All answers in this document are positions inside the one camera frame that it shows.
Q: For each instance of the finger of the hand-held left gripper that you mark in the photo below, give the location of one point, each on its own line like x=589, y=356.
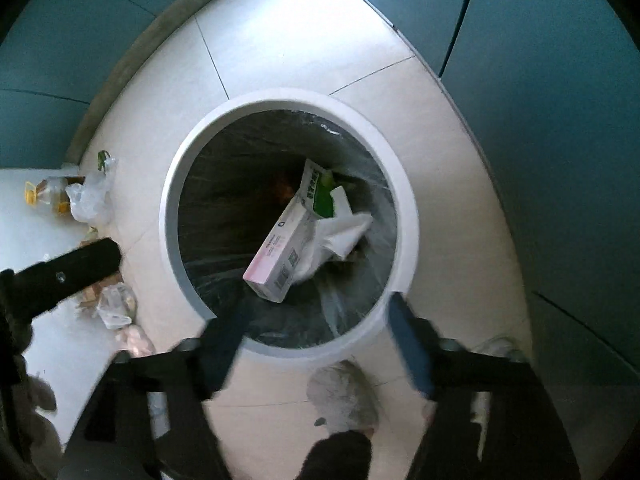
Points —
x=70, y=275

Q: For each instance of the white round trash bin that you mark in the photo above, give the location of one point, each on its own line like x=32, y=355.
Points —
x=172, y=210

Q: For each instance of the white tissue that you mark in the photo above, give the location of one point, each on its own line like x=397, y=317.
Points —
x=345, y=230

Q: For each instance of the blue kitchen cabinet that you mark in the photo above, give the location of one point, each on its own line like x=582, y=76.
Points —
x=550, y=110

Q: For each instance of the person's left forearm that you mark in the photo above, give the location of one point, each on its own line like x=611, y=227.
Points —
x=42, y=400

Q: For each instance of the green and white medicine box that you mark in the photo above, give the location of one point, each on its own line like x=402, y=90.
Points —
x=317, y=190

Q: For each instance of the white plastic bag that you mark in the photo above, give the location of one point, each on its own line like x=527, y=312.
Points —
x=92, y=195

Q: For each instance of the clear bin liner bag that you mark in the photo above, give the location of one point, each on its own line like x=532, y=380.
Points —
x=230, y=160

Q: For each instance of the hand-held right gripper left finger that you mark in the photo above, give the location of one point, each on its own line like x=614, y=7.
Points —
x=225, y=345

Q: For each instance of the cooking oil bottle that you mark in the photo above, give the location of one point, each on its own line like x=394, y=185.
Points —
x=50, y=195

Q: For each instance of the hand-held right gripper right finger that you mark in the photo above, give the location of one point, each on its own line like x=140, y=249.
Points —
x=412, y=345

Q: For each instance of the clear plastic bag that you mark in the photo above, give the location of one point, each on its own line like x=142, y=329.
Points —
x=116, y=307

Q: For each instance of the grey fuzzy slipper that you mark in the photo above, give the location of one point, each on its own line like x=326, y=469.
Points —
x=492, y=349
x=345, y=395

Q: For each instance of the person's dark trouser legs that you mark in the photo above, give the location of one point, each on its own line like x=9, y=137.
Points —
x=342, y=455

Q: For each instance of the long white cardboard box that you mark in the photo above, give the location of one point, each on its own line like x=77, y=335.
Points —
x=277, y=255

